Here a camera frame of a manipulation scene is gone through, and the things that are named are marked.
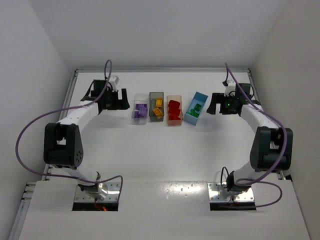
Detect blue plastic container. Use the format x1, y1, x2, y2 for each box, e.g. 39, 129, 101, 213
184, 91, 208, 126

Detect purple lego brick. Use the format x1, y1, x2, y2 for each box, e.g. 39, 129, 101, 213
133, 111, 142, 119

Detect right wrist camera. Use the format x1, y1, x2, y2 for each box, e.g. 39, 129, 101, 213
222, 79, 236, 97

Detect small green lego brick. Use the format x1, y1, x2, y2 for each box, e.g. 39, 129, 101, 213
188, 109, 194, 116

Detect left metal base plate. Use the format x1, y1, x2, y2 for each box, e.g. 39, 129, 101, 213
74, 183, 120, 204

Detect metal base plate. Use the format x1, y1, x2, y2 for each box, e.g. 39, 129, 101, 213
74, 183, 120, 204
207, 182, 255, 204

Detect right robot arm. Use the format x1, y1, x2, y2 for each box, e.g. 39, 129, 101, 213
207, 83, 294, 192

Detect yellow butterfly lego piece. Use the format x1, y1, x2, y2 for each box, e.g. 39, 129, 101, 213
155, 97, 163, 108

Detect smoke grey plastic container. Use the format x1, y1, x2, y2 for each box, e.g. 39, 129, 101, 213
149, 92, 165, 122

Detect clear plastic container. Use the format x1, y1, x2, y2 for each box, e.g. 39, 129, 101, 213
131, 93, 149, 125

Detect yellow lego brick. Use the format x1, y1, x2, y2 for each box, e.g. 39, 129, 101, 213
152, 107, 163, 117

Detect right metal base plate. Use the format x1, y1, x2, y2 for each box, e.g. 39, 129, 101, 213
207, 182, 255, 204

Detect aluminium table frame rail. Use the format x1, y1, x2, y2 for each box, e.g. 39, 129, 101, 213
7, 66, 266, 240

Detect red lego brick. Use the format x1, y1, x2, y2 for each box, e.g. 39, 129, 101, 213
168, 109, 181, 121

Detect purple curved lego piece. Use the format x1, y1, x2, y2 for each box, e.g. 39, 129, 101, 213
135, 103, 148, 118

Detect red flower lego piece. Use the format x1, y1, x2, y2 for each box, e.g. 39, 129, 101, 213
168, 99, 181, 110

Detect tan plastic container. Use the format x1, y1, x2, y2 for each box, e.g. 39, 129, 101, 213
166, 95, 184, 126

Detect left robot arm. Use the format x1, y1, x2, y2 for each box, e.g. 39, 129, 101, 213
43, 76, 130, 195

